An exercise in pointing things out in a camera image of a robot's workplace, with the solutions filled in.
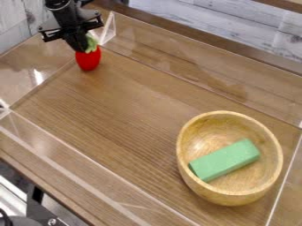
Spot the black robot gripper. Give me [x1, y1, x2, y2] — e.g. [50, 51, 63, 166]
[38, 0, 105, 52]

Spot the red plush strawberry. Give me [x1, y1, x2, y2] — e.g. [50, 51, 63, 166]
[75, 34, 102, 71]

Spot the wooden bowl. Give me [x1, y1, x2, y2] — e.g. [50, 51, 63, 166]
[177, 110, 285, 207]

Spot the green rectangular block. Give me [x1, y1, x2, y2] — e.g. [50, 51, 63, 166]
[187, 139, 261, 182]

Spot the clear acrylic corner bracket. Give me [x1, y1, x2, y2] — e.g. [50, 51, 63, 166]
[89, 12, 117, 46]

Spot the clear acrylic tray wall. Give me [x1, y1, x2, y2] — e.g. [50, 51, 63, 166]
[0, 12, 302, 226]

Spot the black table leg bracket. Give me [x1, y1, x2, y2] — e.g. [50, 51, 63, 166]
[26, 185, 82, 226]

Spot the black cable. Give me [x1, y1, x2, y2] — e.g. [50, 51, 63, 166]
[0, 207, 14, 226]

